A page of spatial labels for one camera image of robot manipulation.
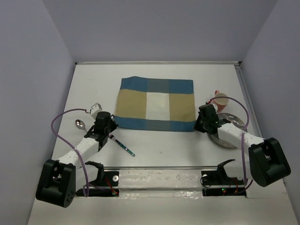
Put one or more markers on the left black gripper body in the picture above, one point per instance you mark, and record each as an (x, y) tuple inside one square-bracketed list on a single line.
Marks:
[(111, 127)]

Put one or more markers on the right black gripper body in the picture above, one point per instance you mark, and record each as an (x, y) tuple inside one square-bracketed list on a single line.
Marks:
[(200, 123)]

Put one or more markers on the fork with teal handle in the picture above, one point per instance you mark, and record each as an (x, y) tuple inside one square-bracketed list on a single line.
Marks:
[(112, 137)]

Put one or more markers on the pink cup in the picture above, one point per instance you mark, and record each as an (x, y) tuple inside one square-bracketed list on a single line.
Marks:
[(220, 101)]

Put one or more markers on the dark patterned plate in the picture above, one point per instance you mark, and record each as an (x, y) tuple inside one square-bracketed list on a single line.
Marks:
[(229, 135)]

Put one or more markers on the blue beige checked cloth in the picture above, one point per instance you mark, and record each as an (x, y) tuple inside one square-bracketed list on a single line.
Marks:
[(156, 104)]

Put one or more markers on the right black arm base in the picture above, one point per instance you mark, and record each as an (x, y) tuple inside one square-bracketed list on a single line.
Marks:
[(213, 185)]

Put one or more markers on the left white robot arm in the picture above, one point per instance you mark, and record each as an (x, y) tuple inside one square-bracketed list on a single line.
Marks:
[(60, 179)]

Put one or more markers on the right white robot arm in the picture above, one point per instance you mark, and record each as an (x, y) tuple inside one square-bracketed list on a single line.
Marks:
[(266, 160)]

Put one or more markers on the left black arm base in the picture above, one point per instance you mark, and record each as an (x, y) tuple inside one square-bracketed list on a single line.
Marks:
[(105, 187)]

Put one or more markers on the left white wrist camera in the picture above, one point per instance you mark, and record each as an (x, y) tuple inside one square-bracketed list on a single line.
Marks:
[(95, 109)]

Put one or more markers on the spoon with teal handle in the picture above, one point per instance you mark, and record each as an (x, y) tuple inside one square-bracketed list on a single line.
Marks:
[(80, 125)]

